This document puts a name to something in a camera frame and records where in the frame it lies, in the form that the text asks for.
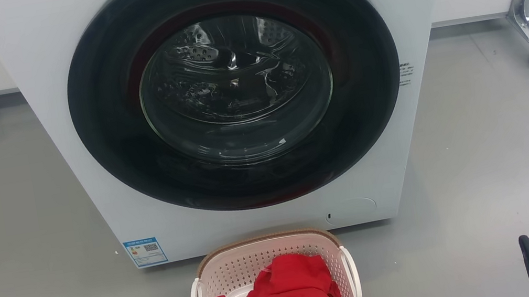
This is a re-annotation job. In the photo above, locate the round white filter hatch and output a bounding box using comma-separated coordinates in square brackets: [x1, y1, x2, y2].
[323, 195, 379, 228]

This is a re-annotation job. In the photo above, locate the white front-load washing machine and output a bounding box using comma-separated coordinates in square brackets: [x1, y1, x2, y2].
[0, 0, 490, 289]

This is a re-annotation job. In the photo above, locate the small printed text sticker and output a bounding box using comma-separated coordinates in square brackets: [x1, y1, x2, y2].
[396, 60, 416, 88]

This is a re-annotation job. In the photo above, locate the cream perforated laundry basket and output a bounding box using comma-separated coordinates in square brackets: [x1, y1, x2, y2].
[181, 221, 363, 297]

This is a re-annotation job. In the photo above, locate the blue energy label sticker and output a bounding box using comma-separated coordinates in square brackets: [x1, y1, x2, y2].
[122, 235, 169, 270]

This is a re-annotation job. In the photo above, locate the black round washer door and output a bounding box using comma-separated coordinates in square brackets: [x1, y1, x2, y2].
[52, 0, 418, 235]

